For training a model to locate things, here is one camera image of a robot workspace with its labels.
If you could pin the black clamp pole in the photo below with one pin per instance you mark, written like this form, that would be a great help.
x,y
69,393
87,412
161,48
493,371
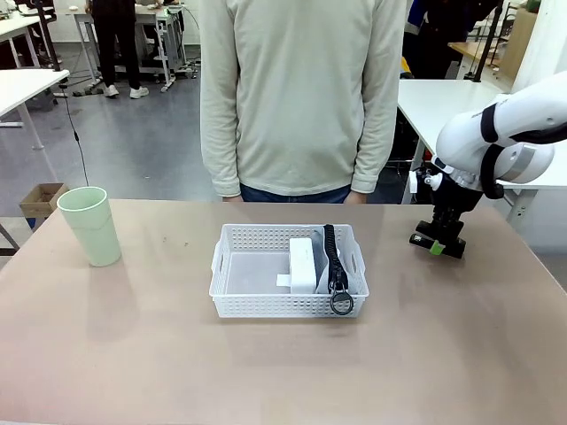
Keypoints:
x,y
485,48

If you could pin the white rectangular box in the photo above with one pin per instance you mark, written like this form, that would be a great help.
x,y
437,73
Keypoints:
x,y
303,265

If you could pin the white table with slim legs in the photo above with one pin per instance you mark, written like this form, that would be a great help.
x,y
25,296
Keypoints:
x,y
22,86

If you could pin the tall brown cardboard carton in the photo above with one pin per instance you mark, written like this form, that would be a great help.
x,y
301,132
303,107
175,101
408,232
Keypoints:
x,y
518,40

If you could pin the grey metal desk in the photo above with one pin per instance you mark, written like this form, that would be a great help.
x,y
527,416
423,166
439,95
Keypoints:
x,y
155,17

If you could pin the light green plastic cup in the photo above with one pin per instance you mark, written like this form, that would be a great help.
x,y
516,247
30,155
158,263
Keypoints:
x,y
90,234

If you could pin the person's right forearm cream sleeve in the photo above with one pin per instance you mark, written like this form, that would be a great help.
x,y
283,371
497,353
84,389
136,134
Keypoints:
x,y
221,155

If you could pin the person in cream sweater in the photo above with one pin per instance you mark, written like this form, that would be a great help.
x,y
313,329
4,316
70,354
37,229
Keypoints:
x,y
301,88

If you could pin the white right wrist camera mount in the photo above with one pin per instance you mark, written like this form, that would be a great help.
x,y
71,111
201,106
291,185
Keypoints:
x,y
414,181

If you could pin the person's left forearm cream sleeve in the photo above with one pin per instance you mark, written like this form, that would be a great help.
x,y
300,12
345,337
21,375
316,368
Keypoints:
x,y
374,155

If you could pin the black rectangular device white label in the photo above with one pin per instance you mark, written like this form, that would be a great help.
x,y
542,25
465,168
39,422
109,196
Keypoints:
x,y
418,240

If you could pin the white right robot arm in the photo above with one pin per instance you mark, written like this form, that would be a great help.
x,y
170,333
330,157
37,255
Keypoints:
x,y
465,137

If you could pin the person in black trousers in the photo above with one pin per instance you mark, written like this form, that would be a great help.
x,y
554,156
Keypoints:
x,y
115,44

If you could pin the black pole stand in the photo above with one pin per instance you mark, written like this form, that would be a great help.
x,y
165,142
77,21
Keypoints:
x,y
46,35

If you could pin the wooden top table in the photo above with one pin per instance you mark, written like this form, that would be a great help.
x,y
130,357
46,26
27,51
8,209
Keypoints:
x,y
469,51

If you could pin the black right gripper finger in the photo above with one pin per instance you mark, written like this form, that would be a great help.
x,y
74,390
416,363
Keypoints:
x,y
455,223
439,230

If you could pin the grey pouch with black zipper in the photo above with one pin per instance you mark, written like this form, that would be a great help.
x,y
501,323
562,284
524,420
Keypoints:
x,y
330,257

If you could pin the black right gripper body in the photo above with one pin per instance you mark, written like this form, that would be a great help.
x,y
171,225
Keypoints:
x,y
458,199

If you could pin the brown cardboard box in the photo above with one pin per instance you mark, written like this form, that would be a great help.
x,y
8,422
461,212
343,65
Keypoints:
x,y
42,195

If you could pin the person in dark clothes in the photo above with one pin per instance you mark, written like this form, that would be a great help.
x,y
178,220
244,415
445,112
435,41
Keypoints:
x,y
438,44

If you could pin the large white table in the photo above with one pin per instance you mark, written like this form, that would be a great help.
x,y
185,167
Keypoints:
x,y
443,102

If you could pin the white perforated plastic basket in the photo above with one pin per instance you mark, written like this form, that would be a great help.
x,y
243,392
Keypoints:
x,y
248,305

